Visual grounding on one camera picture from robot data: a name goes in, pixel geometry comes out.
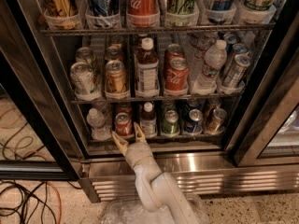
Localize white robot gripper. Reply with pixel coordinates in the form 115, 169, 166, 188
111, 122, 154, 168

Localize red coke can front bottom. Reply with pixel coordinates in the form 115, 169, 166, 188
115, 112, 134, 137

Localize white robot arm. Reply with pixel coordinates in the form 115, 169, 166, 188
111, 122, 199, 224

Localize brown tea bottle bottom shelf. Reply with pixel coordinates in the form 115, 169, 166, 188
139, 102, 157, 138

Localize brown tea bottle shelf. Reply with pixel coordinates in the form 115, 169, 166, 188
139, 102, 157, 138
135, 37, 160, 97

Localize clear water bottle bottom shelf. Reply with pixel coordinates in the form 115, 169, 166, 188
87, 108, 111, 141

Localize clear water bottle shelf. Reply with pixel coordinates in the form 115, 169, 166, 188
87, 108, 111, 141
192, 39, 227, 95

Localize red coke can rear bottom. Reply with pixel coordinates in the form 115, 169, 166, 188
116, 103, 133, 116

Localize green soda can bottom shelf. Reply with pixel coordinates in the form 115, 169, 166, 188
162, 110, 179, 136

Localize stainless steel fridge grille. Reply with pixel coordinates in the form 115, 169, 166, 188
79, 153, 299, 203

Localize blue soda can bottom shelf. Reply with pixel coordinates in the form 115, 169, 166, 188
183, 109, 203, 134

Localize gold can middle front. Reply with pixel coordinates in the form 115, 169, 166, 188
105, 60, 129, 99

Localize gold can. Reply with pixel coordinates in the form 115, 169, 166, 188
105, 60, 129, 99
105, 46, 124, 62

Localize brown tea bottle middle shelf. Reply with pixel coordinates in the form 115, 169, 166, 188
135, 37, 160, 97

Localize white green can middle front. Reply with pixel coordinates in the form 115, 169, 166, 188
70, 62, 101, 101

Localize red coke can middle front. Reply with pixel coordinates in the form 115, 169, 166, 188
165, 57, 189, 93

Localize brown soda can bottom shelf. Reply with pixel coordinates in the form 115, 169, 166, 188
206, 108, 227, 134

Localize left glass fridge door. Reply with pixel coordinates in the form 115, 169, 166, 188
0, 0, 86, 180

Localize glass fridge door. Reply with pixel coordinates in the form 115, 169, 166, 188
232, 13, 299, 167
0, 0, 86, 180

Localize white green can middle rear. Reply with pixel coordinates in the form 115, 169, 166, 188
76, 47, 96, 69

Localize red coke can middle rear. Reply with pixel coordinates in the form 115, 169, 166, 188
164, 44, 185, 66

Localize clear water bottle middle shelf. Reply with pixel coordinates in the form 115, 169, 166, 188
192, 39, 227, 95

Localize red coke can top shelf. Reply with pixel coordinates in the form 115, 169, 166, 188
127, 0, 160, 27

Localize silver slim can middle front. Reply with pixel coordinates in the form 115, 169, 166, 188
222, 54, 251, 88

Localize silver slim can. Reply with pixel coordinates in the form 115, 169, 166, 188
222, 54, 251, 88
222, 43, 249, 76

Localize right glass fridge door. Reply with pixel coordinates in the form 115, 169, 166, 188
232, 13, 299, 167

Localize blue white can top shelf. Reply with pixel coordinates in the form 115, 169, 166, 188
86, 0, 121, 29

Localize yellow can top shelf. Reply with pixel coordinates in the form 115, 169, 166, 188
44, 0, 82, 30

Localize red bull can top shelf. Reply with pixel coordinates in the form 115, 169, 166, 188
203, 0, 234, 24

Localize clear plastic bag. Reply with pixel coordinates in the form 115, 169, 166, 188
100, 194, 210, 224

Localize middle wire shelf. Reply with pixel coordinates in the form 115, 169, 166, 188
71, 92, 243, 105

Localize wire shelf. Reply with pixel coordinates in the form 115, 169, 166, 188
40, 22, 275, 36
71, 92, 243, 105

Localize black and orange floor cables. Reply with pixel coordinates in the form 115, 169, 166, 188
0, 179, 82, 224

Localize top wire shelf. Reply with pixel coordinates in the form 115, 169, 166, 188
40, 22, 275, 36

